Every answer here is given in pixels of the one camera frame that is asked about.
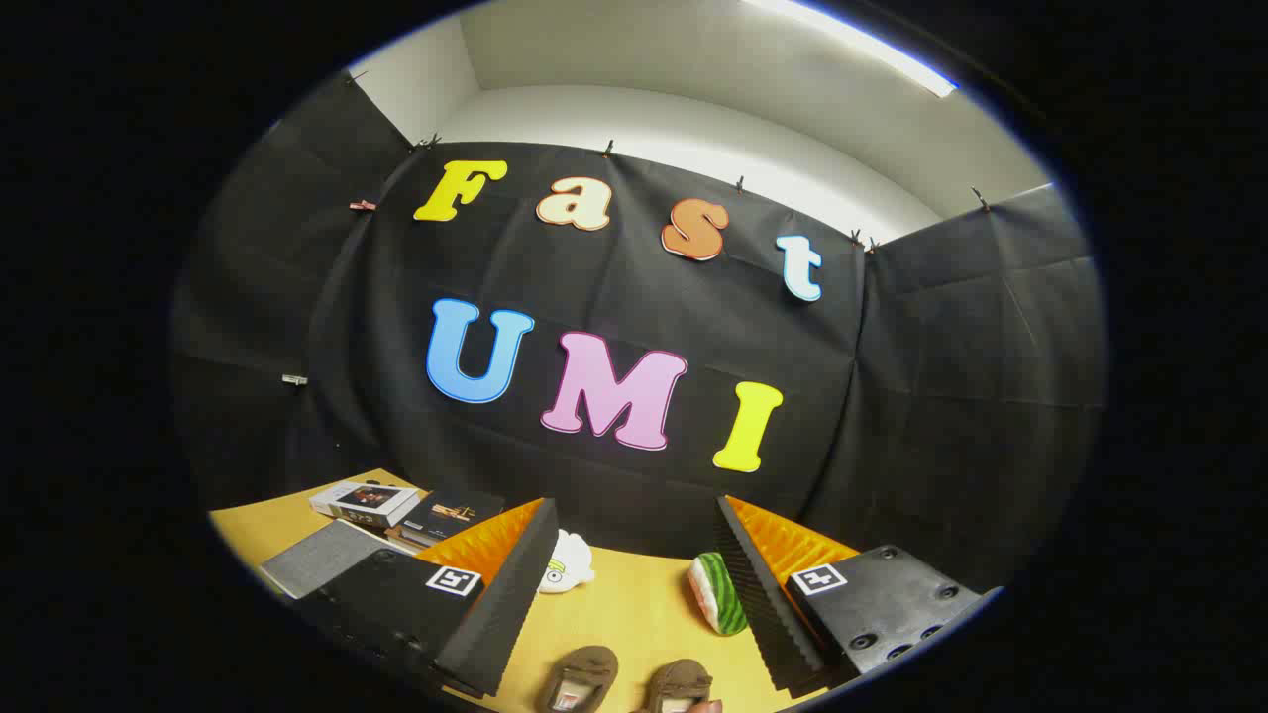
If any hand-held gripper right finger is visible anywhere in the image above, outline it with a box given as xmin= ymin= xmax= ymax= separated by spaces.
xmin=713 ymin=495 xmax=1004 ymax=696

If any watermelon slice plush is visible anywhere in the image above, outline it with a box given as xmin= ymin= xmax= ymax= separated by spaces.
xmin=688 ymin=553 xmax=749 ymax=637

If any dark navy book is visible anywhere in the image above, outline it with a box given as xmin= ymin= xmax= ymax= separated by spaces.
xmin=396 ymin=489 xmax=506 ymax=548

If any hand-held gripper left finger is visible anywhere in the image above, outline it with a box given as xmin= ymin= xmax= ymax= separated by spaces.
xmin=292 ymin=497 xmax=561 ymax=699

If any white plush toy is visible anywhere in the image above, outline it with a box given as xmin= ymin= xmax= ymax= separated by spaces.
xmin=538 ymin=530 xmax=596 ymax=595

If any grey fabric storage box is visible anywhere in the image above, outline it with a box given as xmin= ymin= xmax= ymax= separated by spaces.
xmin=260 ymin=519 xmax=402 ymax=601

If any brown suede shoe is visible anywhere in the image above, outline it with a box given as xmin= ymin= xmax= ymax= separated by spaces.
xmin=538 ymin=646 xmax=620 ymax=713
xmin=634 ymin=659 xmax=716 ymax=713

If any white cover book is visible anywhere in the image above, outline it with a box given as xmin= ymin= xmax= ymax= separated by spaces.
xmin=309 ymin=479 xmax=422 ymax=529

